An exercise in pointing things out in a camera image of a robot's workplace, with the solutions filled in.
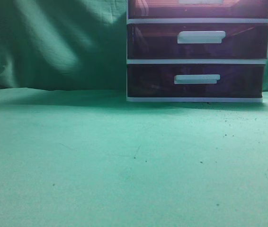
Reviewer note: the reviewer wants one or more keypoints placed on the dark translucent drawer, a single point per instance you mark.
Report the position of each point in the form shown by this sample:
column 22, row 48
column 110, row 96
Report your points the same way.
column 197, row 41
column 195, row 80
column 198, row 9

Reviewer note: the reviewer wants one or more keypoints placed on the white drawer cabinet frame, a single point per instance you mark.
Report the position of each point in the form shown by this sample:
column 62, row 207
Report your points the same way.
column 191, row 61

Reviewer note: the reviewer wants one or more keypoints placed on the green backdrop cloth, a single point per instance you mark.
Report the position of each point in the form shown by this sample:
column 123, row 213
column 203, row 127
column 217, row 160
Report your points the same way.
column 65, row 44

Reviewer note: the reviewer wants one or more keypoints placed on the green table cloth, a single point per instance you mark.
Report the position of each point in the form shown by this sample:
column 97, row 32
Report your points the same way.
column 92, row 159

